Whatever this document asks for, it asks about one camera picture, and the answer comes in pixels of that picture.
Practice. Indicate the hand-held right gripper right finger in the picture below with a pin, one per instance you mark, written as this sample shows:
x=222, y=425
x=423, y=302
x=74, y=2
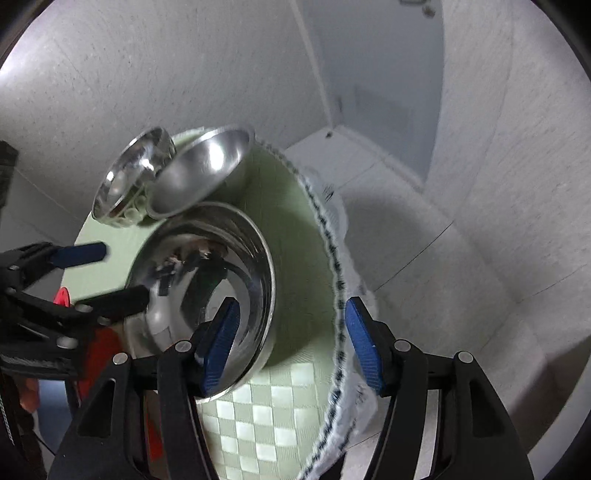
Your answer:
x=364, y=350

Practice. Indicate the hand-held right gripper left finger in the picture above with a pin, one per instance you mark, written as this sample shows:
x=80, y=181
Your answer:
x=220, y=344

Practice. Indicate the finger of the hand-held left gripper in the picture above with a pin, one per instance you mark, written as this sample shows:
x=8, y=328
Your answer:
x=122, y=300
x=81, y=254

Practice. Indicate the large steel bowl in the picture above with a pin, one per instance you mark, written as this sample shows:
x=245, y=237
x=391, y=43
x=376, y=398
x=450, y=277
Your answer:
x=207, y=258

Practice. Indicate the red plastic object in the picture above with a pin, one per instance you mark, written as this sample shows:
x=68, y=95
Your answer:
x=99, y=357

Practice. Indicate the green checkered tablecloth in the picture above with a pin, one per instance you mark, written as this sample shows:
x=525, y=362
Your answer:
x=277, y=406

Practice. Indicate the small steel bowl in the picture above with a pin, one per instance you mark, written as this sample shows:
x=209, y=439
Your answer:
x=127, y=177

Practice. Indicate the dark box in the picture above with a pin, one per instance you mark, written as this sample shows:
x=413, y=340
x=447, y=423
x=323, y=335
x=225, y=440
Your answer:
x=7, y=170

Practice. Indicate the shallow steel bowl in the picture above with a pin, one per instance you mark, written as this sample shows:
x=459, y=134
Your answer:
x=203, y=168

